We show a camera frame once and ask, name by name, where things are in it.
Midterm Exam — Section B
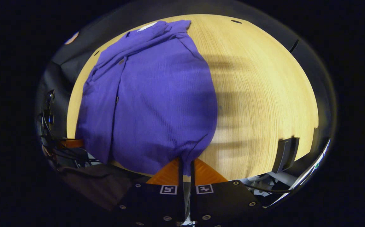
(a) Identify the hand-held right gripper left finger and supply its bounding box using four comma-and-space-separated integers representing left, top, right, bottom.
116, 158, 186, 226

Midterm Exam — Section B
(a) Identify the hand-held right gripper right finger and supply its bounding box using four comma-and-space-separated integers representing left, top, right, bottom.
190, 159, 265, 226

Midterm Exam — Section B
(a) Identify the purple shirt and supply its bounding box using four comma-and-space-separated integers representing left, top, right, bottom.
75, 20, 218, 176

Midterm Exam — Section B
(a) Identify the black curved bracket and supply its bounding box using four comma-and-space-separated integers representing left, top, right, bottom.
271, 136, 300, 174

